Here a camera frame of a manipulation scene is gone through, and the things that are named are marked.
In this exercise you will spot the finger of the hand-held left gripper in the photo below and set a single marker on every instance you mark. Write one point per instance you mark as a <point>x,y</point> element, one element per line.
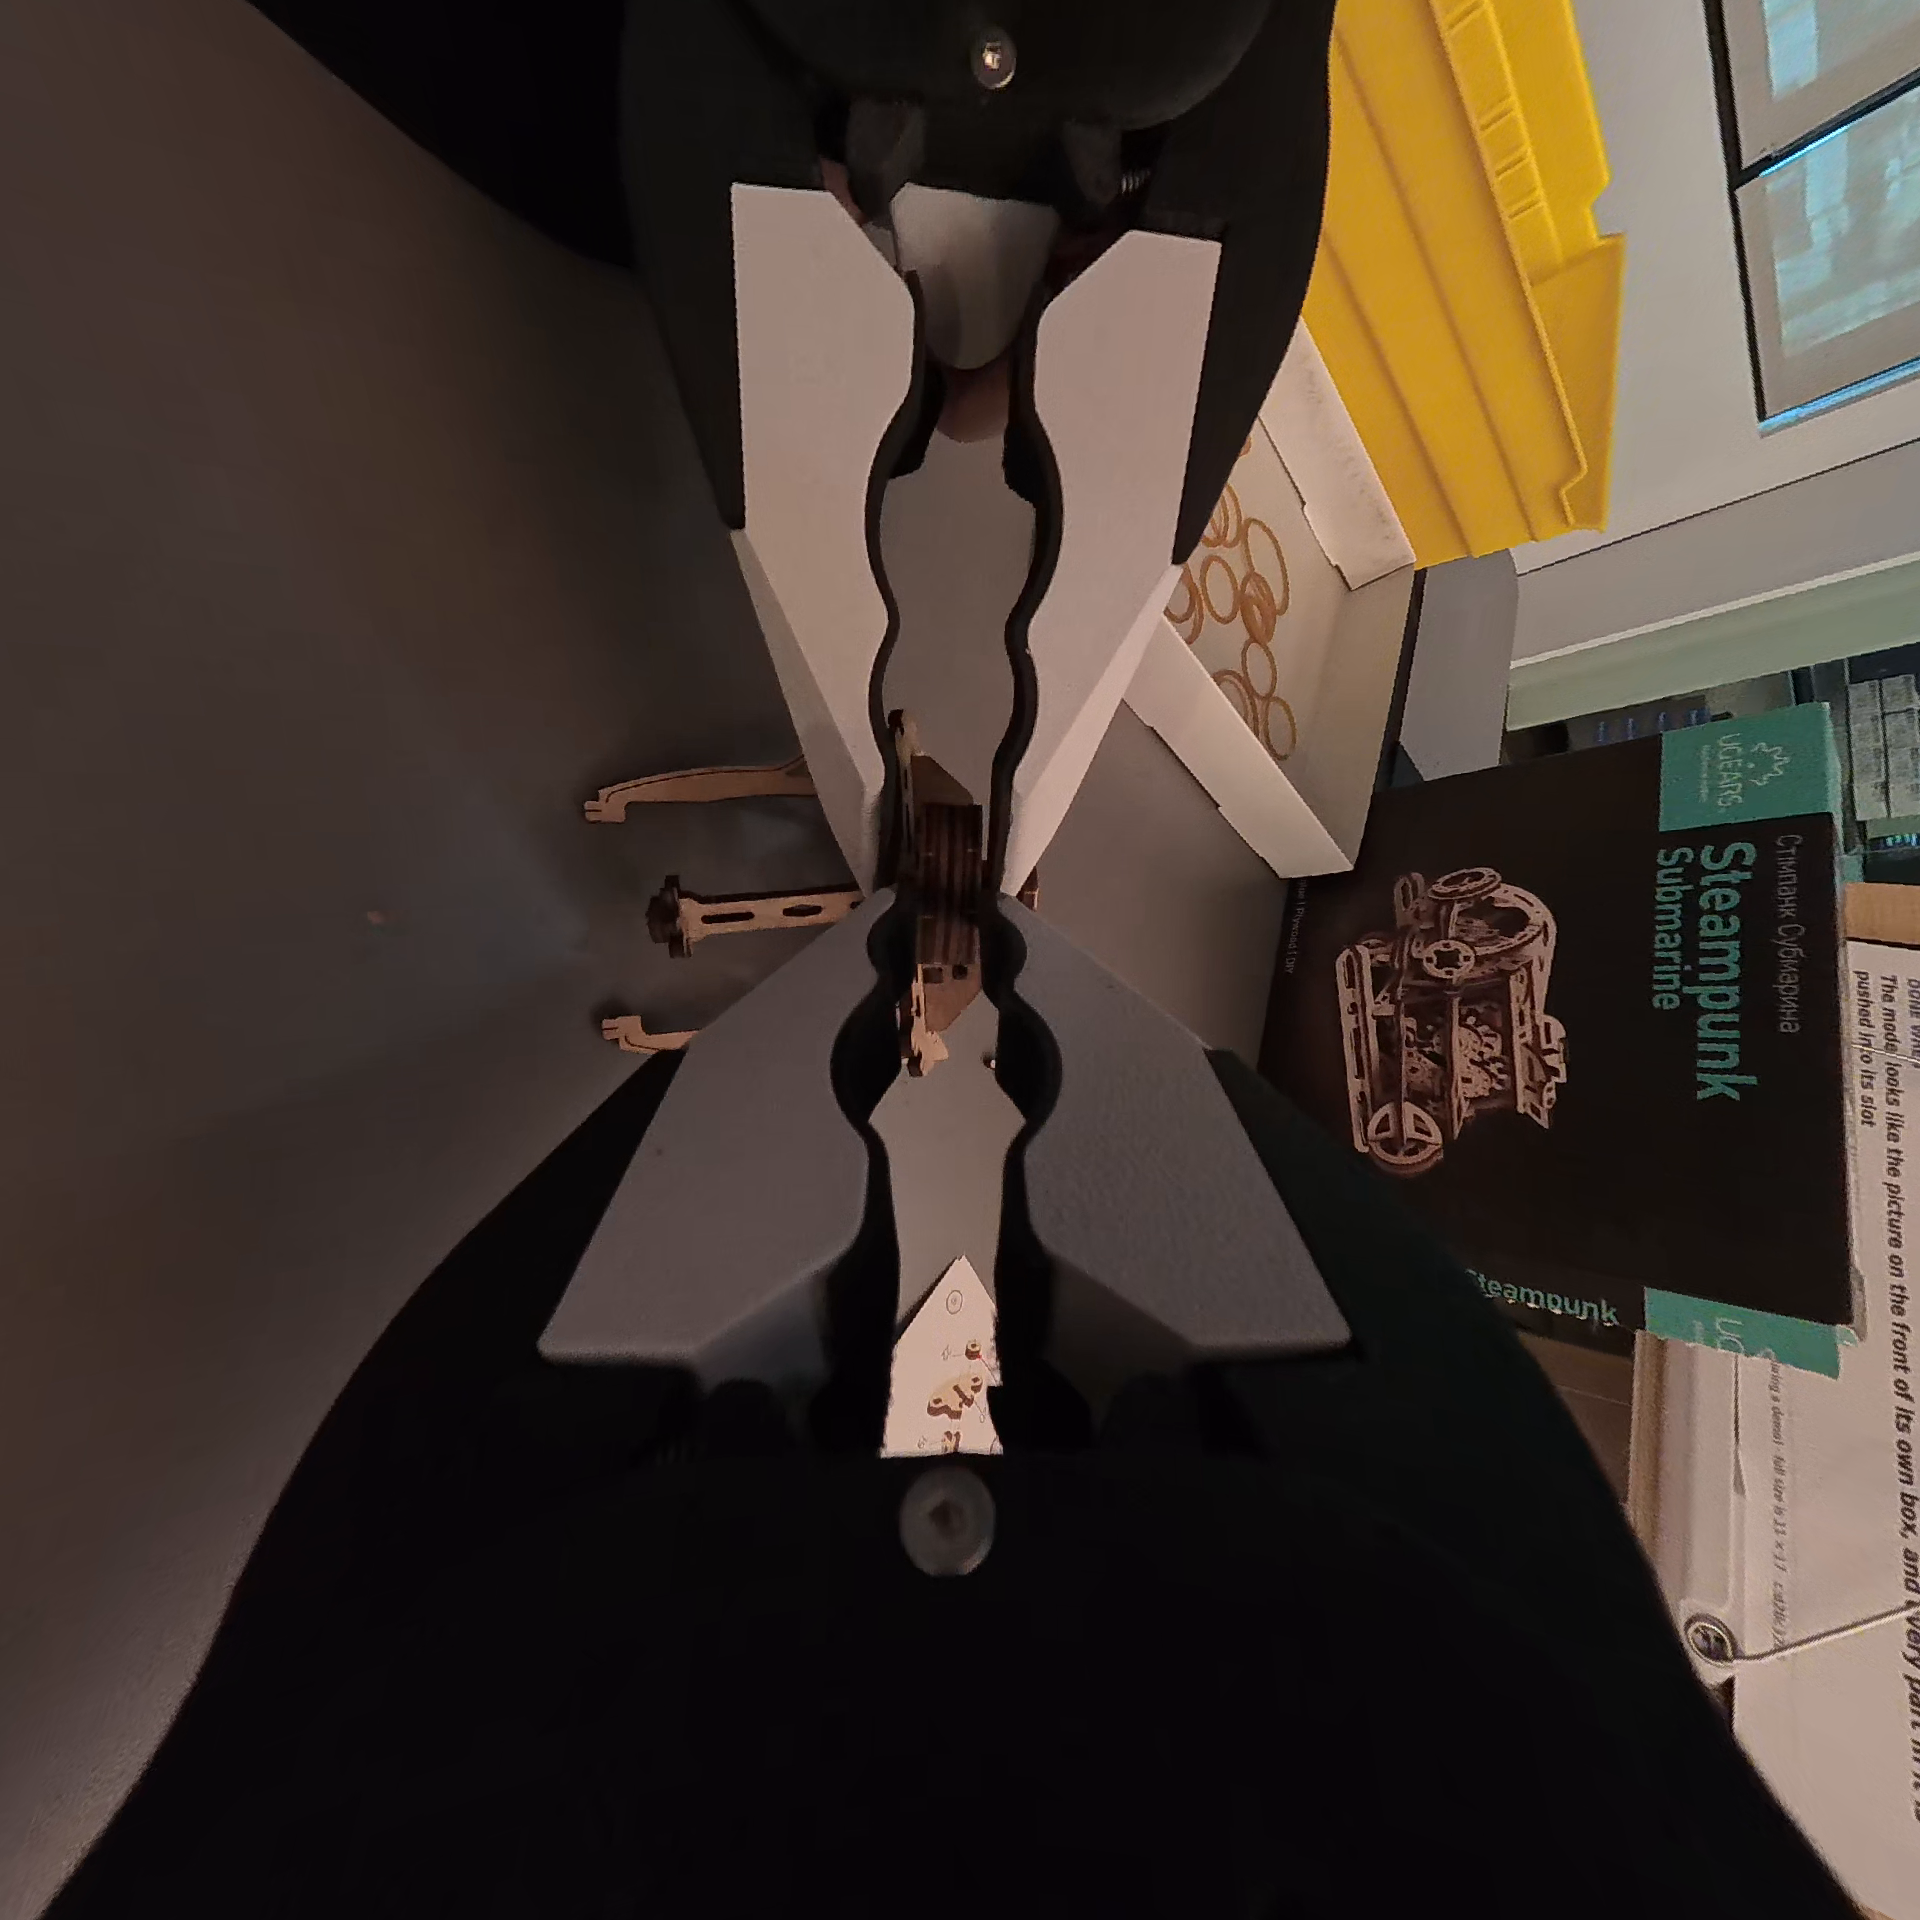
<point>1124,450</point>
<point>811,375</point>

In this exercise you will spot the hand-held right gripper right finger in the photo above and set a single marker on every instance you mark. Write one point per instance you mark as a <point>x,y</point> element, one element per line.
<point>1170,1200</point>

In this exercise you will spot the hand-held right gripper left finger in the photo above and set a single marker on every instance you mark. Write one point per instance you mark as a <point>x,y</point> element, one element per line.
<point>721,1200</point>

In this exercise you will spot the wooden mechanical model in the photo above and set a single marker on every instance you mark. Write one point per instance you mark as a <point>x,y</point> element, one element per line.
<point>938,854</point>

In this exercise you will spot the dark model kit box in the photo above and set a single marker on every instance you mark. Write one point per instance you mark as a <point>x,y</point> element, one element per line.
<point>1501,1200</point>

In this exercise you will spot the instruction booklet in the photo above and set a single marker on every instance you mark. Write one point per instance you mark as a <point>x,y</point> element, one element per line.
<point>938,1351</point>

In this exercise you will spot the white cardboard box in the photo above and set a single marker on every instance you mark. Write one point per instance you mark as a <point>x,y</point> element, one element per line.
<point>1290,825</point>

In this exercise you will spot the yellow plastic bin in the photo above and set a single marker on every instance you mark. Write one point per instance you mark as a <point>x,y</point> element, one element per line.
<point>1471,225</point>

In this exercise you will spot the white plastic container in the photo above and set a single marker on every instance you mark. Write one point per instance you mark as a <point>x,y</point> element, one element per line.
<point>1680,1500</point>

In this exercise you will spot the window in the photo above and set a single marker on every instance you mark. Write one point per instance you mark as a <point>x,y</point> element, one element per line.
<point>1831,271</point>

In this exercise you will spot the printed paper sheet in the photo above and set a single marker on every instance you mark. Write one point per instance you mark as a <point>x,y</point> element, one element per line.
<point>1890,1351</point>

